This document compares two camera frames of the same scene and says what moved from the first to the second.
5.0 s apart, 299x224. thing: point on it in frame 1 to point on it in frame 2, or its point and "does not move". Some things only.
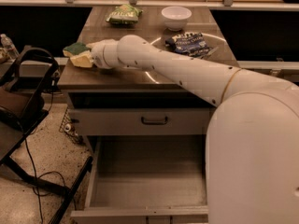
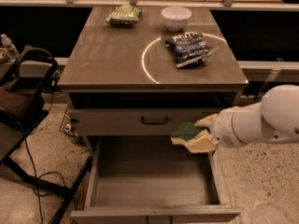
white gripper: (97, 57) to (222, 129)
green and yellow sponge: (76, 48) to (185, 132)
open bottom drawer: (147, 179) does not move
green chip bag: (124, 14) does not move
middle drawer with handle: (141, 121) does not move
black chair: (25, 78) does not move
